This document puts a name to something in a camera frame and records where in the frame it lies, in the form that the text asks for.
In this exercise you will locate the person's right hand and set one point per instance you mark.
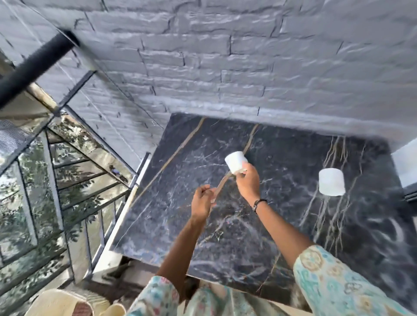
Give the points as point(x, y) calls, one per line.
point(249, 185)

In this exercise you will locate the person's left hand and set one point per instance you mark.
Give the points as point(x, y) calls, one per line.
point(200, 203)

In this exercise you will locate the cream floral cup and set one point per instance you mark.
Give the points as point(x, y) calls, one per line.
point(112, 310)

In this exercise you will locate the brown checked cloth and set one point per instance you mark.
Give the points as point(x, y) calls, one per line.
point(83, 309)

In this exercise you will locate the person's right forearm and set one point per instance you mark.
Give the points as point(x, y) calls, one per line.
point(283, 234)

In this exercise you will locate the person's left forearm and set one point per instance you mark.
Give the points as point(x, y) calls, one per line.
point(182, 254)

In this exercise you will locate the black marble table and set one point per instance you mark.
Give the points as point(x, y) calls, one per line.
point(286, 146)

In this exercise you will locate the white concrete ledge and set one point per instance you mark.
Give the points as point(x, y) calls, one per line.
point(109, 260)

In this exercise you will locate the green leafy tree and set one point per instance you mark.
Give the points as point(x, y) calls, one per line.
point(75, 185)

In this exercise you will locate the cream plastic basket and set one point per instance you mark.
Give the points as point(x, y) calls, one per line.
point(52, 304)

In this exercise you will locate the black metal railing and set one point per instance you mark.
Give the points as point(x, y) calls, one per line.
point(32, 68)

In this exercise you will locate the black door frame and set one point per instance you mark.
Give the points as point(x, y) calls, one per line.
point(410, 192)

